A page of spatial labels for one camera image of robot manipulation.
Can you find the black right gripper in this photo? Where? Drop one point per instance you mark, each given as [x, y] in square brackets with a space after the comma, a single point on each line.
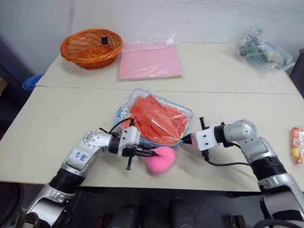
[190, 139]

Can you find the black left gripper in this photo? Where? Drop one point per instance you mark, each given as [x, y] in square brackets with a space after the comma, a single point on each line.
[129, 153]

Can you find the pink fluffy cloth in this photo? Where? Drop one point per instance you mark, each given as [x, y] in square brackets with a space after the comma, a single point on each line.
[162, 160]

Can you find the clear plastic pouch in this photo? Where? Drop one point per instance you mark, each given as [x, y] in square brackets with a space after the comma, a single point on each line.
[123, 114]

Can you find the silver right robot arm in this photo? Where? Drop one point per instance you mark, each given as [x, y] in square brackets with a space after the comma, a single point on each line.
[240, 133]

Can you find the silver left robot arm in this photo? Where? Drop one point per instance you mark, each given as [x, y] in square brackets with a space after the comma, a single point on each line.
[78, 156]

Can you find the orange cloth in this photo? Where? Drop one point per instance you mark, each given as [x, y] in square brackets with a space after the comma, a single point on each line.
[164, 118]

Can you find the pink paper stack in plastic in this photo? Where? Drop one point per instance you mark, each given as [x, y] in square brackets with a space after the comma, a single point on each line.
[152, 61]

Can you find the dark rounded shape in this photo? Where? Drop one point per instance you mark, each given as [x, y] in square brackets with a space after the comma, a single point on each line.
[127, 216]

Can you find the orange wicker basket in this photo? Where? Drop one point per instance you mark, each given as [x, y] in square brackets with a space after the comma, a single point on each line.
[90, 55]

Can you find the orange packet in plastic wrap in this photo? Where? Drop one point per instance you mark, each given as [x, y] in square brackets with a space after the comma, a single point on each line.
[298, 147]

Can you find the clear bag of green parts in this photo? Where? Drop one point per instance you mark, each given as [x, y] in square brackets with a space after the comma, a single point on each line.
[261, 53]

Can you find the small black square object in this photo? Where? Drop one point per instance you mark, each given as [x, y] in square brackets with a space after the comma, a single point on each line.
[104, 40]

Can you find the stack of blue bowls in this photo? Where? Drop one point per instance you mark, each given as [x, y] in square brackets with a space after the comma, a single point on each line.
[31, 83]

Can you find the dark round object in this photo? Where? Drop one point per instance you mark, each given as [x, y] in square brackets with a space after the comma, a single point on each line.
[9, 202]

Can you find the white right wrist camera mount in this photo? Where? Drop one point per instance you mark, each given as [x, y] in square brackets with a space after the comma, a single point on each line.
[206, 140]

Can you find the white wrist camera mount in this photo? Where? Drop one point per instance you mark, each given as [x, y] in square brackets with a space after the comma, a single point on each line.
[206, 140]
[130, 139]

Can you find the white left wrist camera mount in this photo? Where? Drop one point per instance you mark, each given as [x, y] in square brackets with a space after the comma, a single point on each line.
[130, 139]

